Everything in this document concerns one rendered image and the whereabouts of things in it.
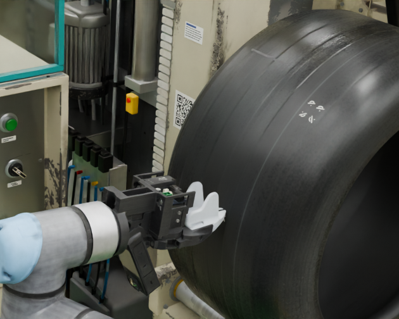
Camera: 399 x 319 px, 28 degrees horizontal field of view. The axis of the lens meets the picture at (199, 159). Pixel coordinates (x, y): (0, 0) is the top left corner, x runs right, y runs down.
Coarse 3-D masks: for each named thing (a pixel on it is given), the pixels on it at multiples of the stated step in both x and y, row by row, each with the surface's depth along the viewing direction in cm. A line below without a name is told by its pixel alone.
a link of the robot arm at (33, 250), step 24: (24, 216) 92; (48, 216) 93; (72, 216) 95; (0, 240) 89; (24, 240) 90; (48, 240) 91; (72, 240) 93; (0, 264) 90; (24, 264) 90; (48, 264) 92; (72, 264) 95; (24, 288) 92; (48, 288) 93
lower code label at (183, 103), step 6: (180, 96) 150; (186, 96) 148; (180, 102) 150; (186, 102) 149; (192, 102) 147; (174, 108) 152; (180, 108) 150; (186, 108) 149; (174, 114) 152; (180, 114) 151; (186, 114) 150; (174, 120) 153; (180, 120) 151; (174, 126) 153; (180, 126) 152
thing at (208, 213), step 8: (216, 192) 110; (208, 200) 109; (216, 200) 110; (200, 208) 109; (208, 208) 110; (216, 208) 111; (192, 216) 108; (200, 216) 109; (208, 216) 110; (216, 216) 112; (224, 216) 114; (184, 224) 109; (192, 224) 109; (200, 224) 109; (208, 224) 110; (216, 224) 111
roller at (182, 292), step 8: (176, 288) 153; (184, 288) 151; (176, 296) 153; (184, 296) 151; (192, 296) 150; (192, 304) 149; (200, 304) 148; (200, 312) 148; (208, 312) 146; (216, 312) 145
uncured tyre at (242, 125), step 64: (256, 64) 120; (320, 64) 115; (384, 64) 113; (192, 128) 121; (256, 128) 114; (320, 128) 109; (384, 128) 112; (256, 192) 111; (320, 192) 109; (384, 192) 160; (192, 256) 124; (256, 256) 112; (320, 256) 114; (384, 256) 156
